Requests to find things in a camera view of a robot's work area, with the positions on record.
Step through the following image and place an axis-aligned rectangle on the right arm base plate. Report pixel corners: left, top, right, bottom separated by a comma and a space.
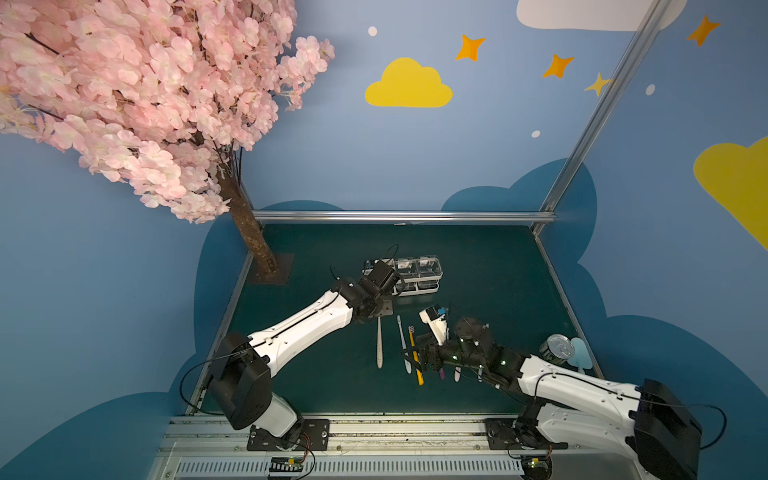
484, 417, 568, 451

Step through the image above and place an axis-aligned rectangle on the left green circuit board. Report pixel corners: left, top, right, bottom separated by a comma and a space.
266, 457, 309, 479

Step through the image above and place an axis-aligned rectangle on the green circuit board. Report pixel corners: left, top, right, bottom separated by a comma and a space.
266, 457, 309, 479
521, 457, 552, 480

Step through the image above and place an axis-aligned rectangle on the white toothbrush holder rack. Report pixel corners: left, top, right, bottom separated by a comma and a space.
384, 256, 444, 297

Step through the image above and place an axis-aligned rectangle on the yellow toothbrush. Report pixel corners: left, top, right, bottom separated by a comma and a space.
408, 325, 424, 386

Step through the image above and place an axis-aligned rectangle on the grey white toothbrush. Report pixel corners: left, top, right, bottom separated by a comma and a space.
376, 316, 384, 369

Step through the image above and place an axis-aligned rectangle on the aluminium frame upright post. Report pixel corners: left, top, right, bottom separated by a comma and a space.
539, 0, 673, 222

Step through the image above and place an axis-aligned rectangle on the aluminium frame back bar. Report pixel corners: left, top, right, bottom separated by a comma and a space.
253, 210, 556, 225

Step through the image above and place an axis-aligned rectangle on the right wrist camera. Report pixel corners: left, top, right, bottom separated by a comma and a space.
419, 304, 448, 346

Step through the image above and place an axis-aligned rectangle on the pink cherry blossom tree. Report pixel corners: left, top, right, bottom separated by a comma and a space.
1, 0, 335, 275

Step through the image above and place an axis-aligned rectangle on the light blue brush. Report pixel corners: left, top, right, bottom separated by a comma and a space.
567, 337, 593, 374

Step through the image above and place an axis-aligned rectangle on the right green circuit board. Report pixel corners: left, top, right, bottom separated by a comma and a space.
521, 457, 552, 480

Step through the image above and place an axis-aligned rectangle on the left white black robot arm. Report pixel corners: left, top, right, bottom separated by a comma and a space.
207, 260, 401, 438

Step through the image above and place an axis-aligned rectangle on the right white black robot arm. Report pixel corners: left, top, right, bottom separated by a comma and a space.
403, 318, 702, 479

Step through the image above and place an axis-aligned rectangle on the tree base plate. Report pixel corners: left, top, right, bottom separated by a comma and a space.
246, 253, 295, 285

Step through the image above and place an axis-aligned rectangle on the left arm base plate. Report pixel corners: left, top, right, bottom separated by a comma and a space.
246, 418, 330, 452

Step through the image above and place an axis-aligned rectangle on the aluminium rail front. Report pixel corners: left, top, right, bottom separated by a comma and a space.
146, 412, 643, 480

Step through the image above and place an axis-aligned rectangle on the small metal can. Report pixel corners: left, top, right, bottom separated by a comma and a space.
539, 334, 575, 365

